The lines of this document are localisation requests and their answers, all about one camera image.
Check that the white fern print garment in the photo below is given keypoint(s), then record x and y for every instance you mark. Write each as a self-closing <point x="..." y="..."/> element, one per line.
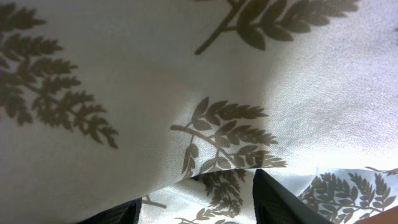
<point x="180" y="102"/>

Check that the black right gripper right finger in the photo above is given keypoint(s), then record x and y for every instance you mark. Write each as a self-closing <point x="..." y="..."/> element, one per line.
<point x="274" y="204"/>

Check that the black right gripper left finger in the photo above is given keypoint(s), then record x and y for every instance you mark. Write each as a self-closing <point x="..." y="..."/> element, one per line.
<point x="125" y="213"/>

